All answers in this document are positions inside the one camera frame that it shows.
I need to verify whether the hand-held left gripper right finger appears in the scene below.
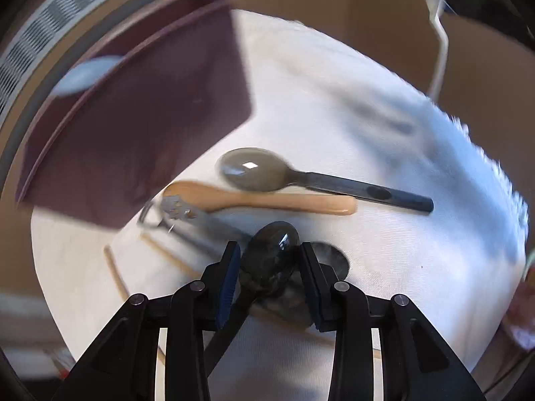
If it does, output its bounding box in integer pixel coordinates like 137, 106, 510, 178
299, 241, 488, 401

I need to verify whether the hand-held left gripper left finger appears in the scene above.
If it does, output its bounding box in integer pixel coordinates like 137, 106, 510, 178
52, 240, 243, 401

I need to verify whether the black spoon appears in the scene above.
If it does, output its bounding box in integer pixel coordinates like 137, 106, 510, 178
205, 221, 302, 374

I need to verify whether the maroon utensil tray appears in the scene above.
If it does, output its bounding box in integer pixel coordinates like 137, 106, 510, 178
16, 0, 256, 230

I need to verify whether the wooden spoon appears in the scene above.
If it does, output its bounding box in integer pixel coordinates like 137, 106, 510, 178
162, 180, 357, 217

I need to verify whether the white cloth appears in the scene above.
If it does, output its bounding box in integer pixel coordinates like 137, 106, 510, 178
31, 8, 529, 401

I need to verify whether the large grey vent grille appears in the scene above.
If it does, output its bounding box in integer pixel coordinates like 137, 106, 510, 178
0, 0, 155, 126

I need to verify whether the grey spoon with dark handle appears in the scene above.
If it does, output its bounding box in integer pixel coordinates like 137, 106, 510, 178
215, 147, 434, 217

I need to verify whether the white cable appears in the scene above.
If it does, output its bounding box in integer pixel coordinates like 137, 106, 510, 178
422, 0, 450, 101

